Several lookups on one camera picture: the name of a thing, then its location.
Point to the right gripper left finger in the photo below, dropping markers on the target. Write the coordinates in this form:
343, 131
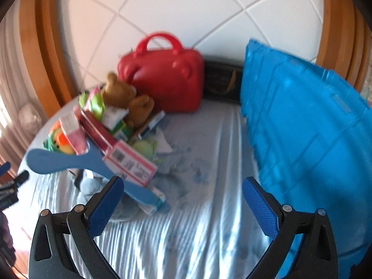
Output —
51, 258

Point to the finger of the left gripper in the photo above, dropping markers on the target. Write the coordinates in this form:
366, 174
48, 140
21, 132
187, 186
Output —
16, 182
4, 168

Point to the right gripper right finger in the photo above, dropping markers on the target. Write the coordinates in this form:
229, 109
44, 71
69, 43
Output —
316, 256

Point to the blue plastic paddle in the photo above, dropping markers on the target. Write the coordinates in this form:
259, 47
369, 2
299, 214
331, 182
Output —
42, 161

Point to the yellow duck plush green hood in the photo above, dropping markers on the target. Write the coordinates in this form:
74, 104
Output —
57, 141

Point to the pink tissue pack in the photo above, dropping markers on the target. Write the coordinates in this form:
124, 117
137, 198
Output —
73, 132

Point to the pink green wet wipes pack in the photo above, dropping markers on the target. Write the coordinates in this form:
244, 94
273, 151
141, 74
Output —
93, 102

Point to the red white flat box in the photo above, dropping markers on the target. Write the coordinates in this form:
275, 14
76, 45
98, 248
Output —
122, 159

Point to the light green soft ball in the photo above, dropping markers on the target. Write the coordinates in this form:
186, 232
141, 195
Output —
146, 148

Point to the brown teddy bear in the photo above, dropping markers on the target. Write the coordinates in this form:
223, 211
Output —
119, 94

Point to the blue plastic storage crate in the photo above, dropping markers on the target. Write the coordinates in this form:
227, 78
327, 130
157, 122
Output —
311, 136

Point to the red handbag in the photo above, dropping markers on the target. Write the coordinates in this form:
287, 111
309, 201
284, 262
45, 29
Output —
161, 67

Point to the black gift box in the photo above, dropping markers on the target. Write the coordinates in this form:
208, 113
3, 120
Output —
222, 81

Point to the wooden door frame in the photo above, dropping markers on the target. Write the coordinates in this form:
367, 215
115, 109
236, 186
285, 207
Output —
43, 54

